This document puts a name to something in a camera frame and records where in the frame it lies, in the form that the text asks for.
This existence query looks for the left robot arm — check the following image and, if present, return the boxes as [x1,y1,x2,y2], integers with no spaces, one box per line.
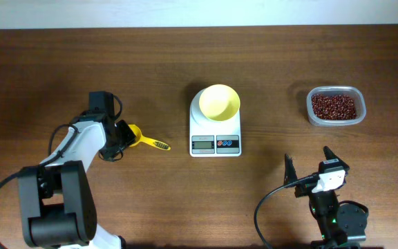
[17,91,135,248]

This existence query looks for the white digital kitchen scale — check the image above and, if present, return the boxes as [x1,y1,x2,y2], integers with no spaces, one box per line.
[189,89,242,158]

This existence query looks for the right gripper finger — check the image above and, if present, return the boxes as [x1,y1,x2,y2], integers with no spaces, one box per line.
[323,146,337,160]
[283,154,298,188]

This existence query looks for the right black cable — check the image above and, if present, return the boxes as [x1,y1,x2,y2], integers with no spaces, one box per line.
[253,174,321,249]

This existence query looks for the red beans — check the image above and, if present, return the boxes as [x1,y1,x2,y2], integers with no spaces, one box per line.
[311,94,357,120]

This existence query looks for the yellow measuring scoop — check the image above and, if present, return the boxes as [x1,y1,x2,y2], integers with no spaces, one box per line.
[129,124,171,151]

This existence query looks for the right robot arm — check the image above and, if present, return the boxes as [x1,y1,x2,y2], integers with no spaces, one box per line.
[284,146,369,248]

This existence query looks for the clear plastic container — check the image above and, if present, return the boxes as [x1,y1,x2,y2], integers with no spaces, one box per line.
[306,86,367,127]

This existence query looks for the yellow plastic bowl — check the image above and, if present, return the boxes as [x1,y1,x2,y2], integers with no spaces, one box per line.
[198,84,240,122]

